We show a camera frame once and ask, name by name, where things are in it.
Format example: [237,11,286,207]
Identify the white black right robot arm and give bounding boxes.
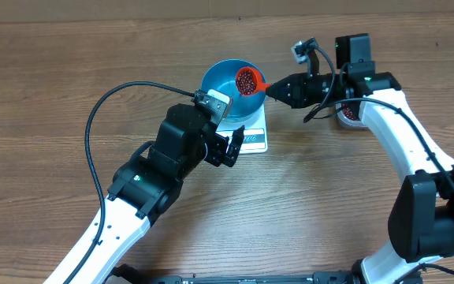
[266,33,454,283]

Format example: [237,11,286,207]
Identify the teal blue bowl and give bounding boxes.
[199,58,267,121]

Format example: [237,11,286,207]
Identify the red beans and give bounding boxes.
[236,69,256,95]

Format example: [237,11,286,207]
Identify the white digital kitchen scale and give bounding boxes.
[217,106,268,155]

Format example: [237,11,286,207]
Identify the clear plastic container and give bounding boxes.
[336,104,367,129]

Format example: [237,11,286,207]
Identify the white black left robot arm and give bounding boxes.
[46,104,245,283]

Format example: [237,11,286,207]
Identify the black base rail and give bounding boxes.
[104,264,363,284]

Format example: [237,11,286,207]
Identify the orange measuring scoop blue handle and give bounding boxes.
[235,66,270,96]

